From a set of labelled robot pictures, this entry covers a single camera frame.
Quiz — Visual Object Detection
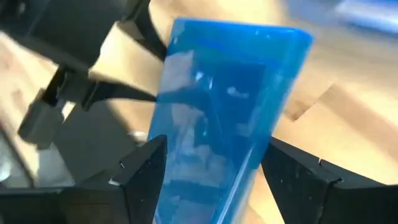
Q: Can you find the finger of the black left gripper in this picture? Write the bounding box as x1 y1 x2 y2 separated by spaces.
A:
132 0 169 62
81 80 158 111

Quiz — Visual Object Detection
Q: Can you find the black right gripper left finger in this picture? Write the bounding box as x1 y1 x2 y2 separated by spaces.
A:
58 134 169 224

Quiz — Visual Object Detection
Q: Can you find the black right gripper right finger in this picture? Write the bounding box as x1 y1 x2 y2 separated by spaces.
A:
260 136 398 224

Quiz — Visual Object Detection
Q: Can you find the large translucent blue jewel case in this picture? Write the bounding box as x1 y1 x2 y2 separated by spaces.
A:
147 17 315 224

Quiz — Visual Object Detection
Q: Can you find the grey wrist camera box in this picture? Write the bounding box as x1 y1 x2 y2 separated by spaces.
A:
17 89 67 150

